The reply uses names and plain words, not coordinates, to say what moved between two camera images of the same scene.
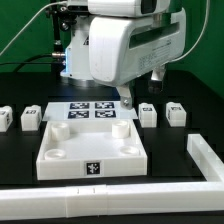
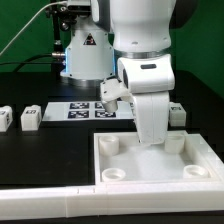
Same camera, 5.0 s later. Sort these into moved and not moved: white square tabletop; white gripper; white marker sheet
Moved: white gripper; white square tabletop
Not moved: white marker sheet
